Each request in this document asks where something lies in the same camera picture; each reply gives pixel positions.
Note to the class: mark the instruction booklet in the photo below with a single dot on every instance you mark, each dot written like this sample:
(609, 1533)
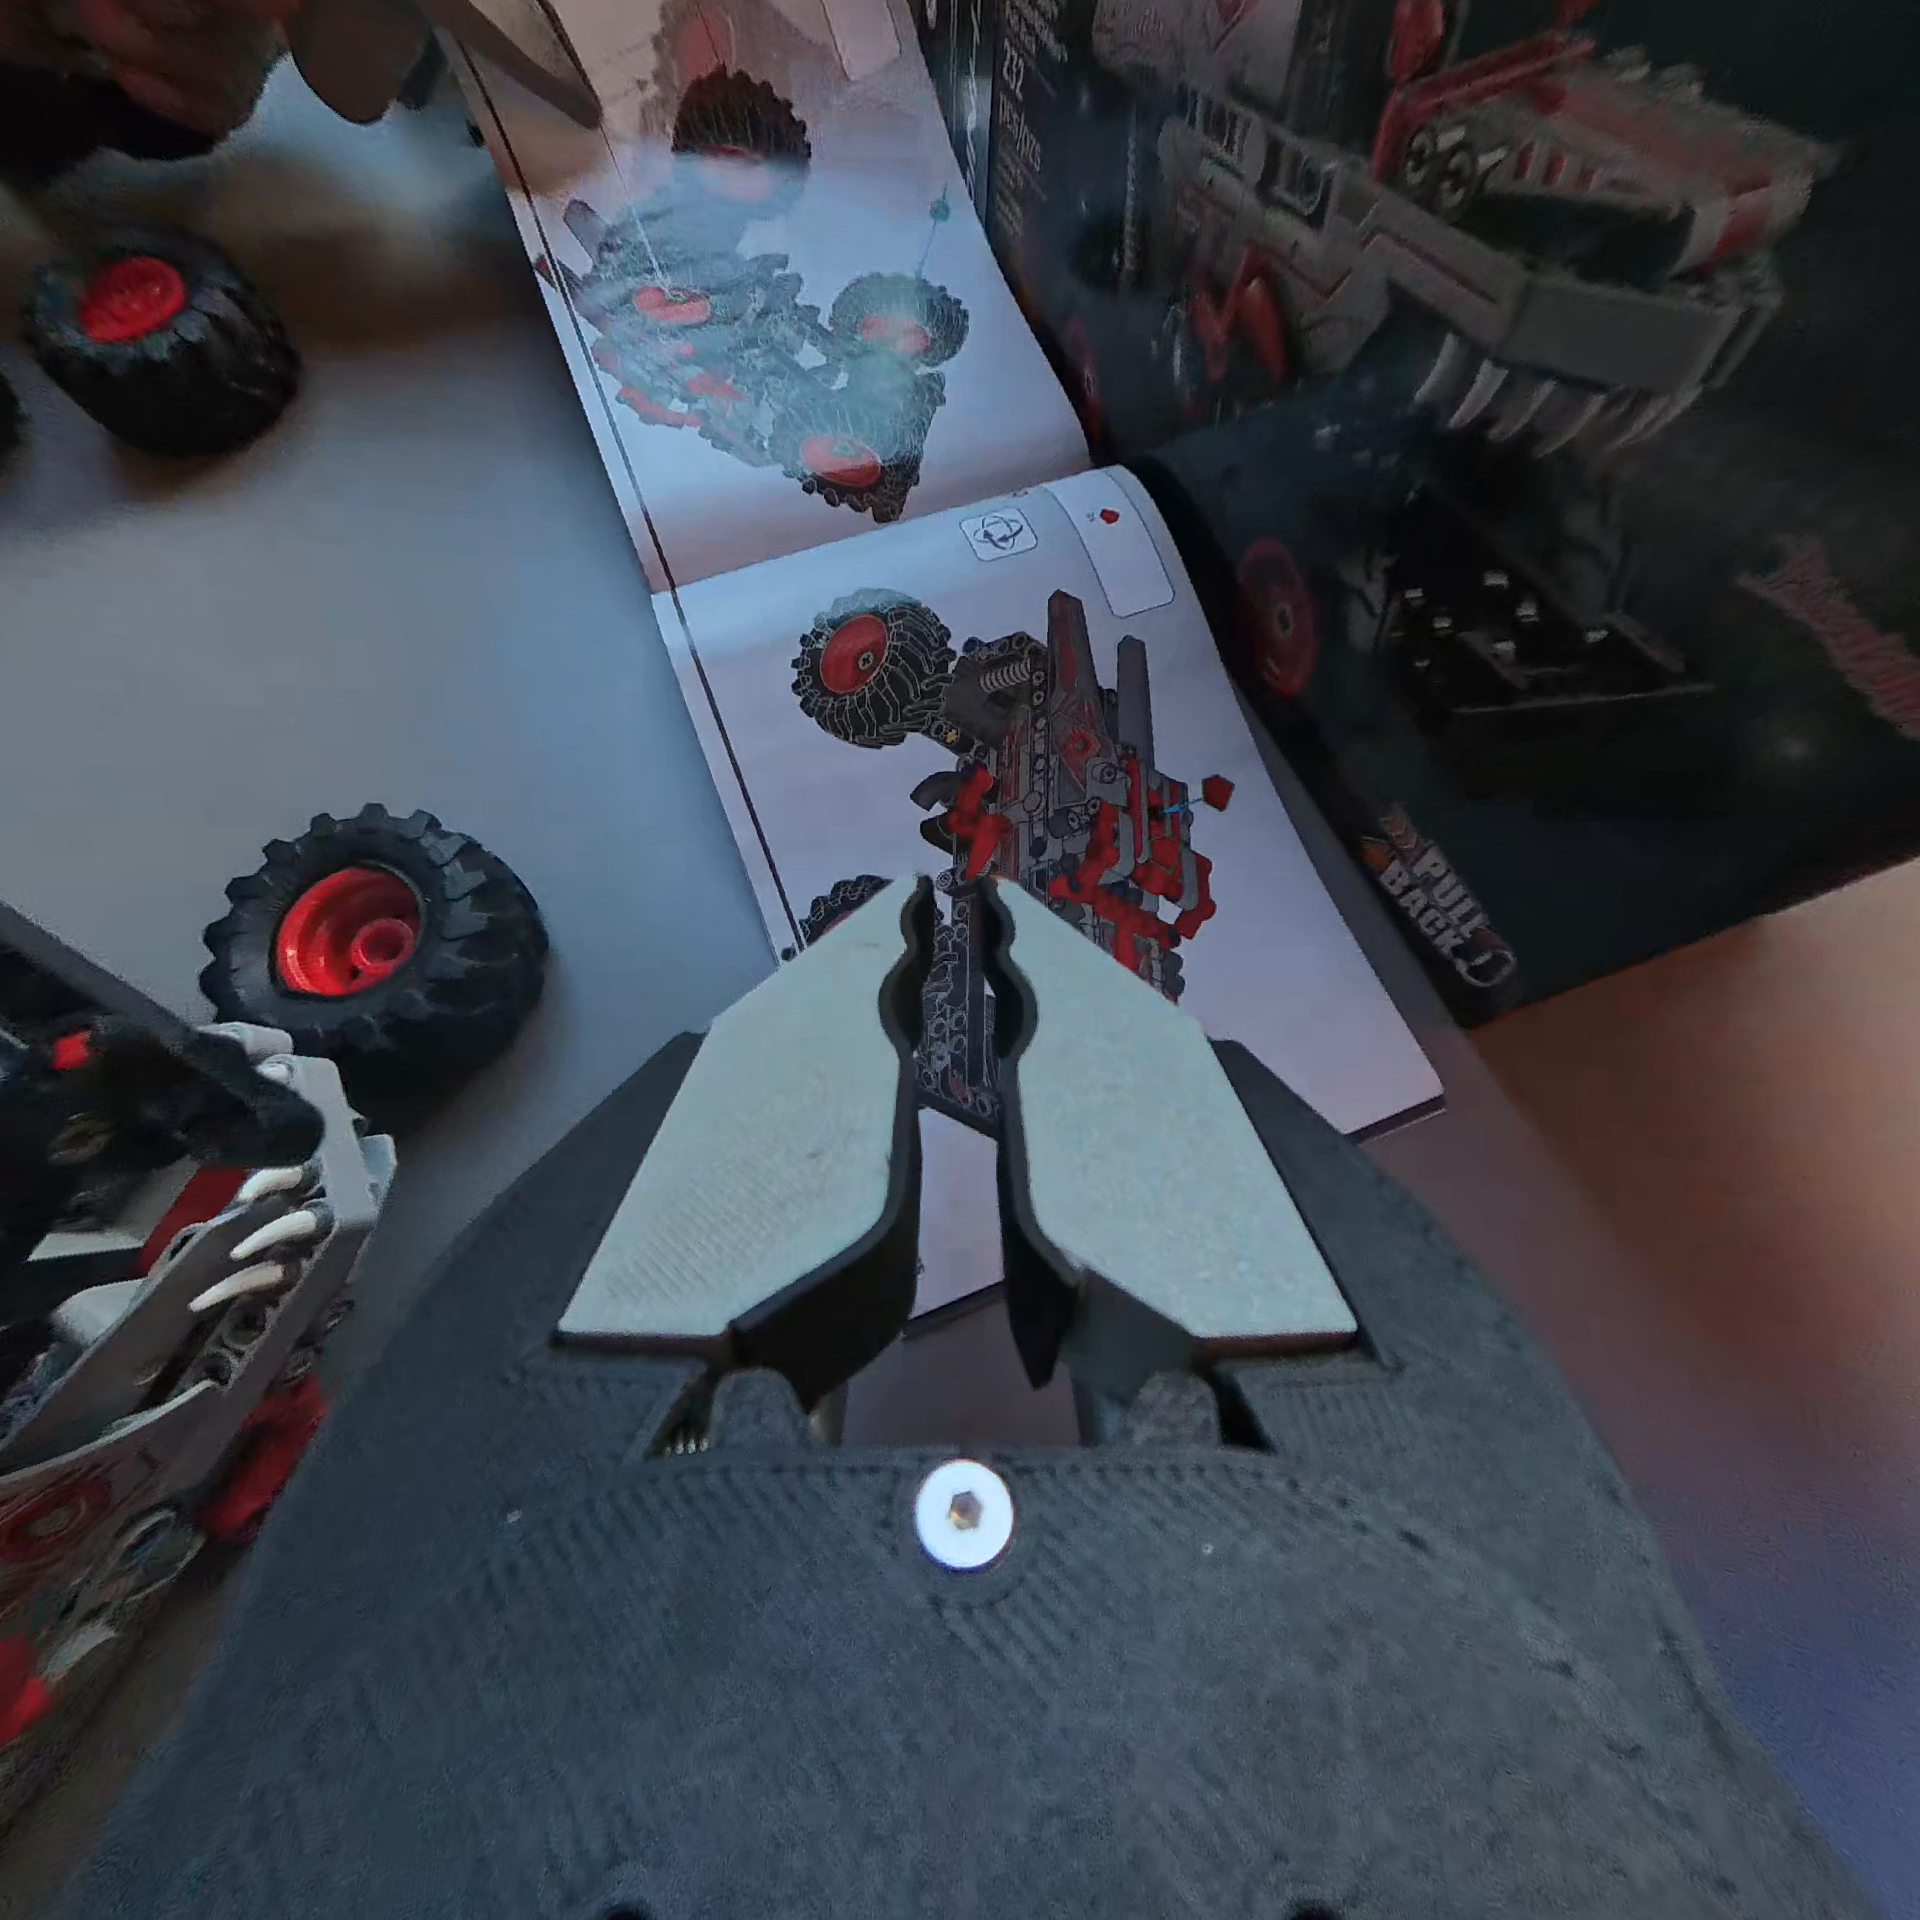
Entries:
(1201, 930)

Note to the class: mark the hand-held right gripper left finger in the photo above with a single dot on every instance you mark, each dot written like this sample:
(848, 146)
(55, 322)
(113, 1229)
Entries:
(750, 1184)

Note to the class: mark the black toy set box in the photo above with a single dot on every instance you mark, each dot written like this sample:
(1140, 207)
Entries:
(1499, 451)

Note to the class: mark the toy truck model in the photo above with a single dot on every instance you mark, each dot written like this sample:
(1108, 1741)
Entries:
(180, 1290)

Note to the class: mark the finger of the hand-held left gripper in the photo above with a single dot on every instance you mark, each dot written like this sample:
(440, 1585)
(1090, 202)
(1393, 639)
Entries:
(518, 53)
(369, 53)

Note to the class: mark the black toy wheel red rim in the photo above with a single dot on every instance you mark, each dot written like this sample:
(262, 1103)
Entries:
(136, 295)
(353, 930)

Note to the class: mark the black toy tire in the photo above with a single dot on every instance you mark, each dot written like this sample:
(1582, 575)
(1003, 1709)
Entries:
(10, 420)

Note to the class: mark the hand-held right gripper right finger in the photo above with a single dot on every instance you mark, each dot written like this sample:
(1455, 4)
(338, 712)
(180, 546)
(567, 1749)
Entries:
(1170, 1184)

